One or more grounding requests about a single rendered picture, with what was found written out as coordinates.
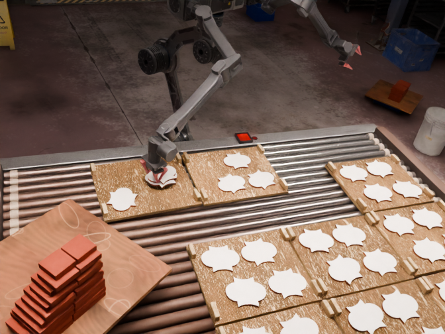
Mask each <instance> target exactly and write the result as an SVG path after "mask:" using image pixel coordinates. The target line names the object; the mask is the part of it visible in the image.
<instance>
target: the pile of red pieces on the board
mask: <svg viewBox="0 0 445 334"><path fill-rule="evenodd" d="M100 258H102V253H101V252H99V251H98V250H97V245H96V244H94V243H92V242H91V241H90V240H89V239H87V238H85V237H84V236H83V235H81V234H78V235H77V236H76V237H74V238H73V239H72V240H70V241H69V242H67V243H66V244H65V245H63V246H62V247H61V249H57V250H56V251H54V252H53V253H52V254H50V255H49V256H47V257H46V258H45V259H43V260H42V261H40V262H39V263H38V266H39V268H40V270H39V271H37V272H36V273H34V274H33V275H32V276H31V281H32V283H30V284H29V285H28V286H26V287H25V288H23V292H24V295H23V296H21V297H20V298H19V299H18V300H17V301H16V302H15V307H14V308H13V309H12V311H11V312H10V314H11V317H10V318H9V319H8V320H6V322H5V323H6V326H7V327H8V328H9V329H10V330H12V331H13V332H14V333H15V334H61V333H63V332H64V331H65V330H66V329H67V328H68V327H69V326H70V325H72V324H73V321H76V320H77V319H78V318H80V317H81V316H82V315H83V314H84V313H85V312H86V311H87V310H89V309H90V308H91V307H92V306H94V305H95V304H96V303H97V302H98V301H99V300H100V299H101V298H103V297H104V296H105V295H106V286H105V279H104V277H103V275H104V271H103V270H102V269H101V268H102V267H103V262H101V261H100Z"/></svg>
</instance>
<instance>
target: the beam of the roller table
mask: <svg viewBox="0 0 445 334"><path fill-rule="evenodd" d="M376 127H377V126H376V125H375V124H374V123H372V124H365V125H351V126H343V127H330V128H322V129H309V130H301V131H287V132H280V133H266V134H259V135H250V136H251V137H257V138H258V139H257V140H253V143H246V144H239V143H238V141H237V139H236V138H235V137H224V138H217V139H203V140H189V141H182V142H173V143H174V144H175V145H176V147H177V149H178V152H179V154H183V153H184V152H186V153H189V152H202V151H208V150H221V149H228V148H240V147H247V146H257V145H258V144H260V145H266V144H279V143H285V142H298V141H304V140H317V139H329V138H336V137H349V136H355V135H366V134H368V133H372V134H373V133H374V131H375V128H376ZM145 154H148V144H147V145H140V146H126V147H118V148H105V149H97V150H84V151H76V152H63V153H55V154H41V155H34V156H20V157H13V158H0V164H1V165H2V169H3V174H4V172H10V171H11V170H29V169H35V168H48V167H55V166H67V165H74V164H87V163H93V162H106V161H112V160H125V159H131V158H142V156H143V155H145Z"/></svg>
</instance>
